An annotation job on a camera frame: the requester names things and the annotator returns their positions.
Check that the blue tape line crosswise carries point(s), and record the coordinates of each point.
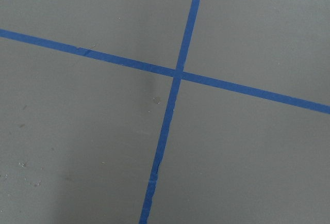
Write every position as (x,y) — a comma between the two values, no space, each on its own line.
(144,66)

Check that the blue tape line lengthwise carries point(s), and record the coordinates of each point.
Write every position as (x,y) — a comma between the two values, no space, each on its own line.
(168,115)

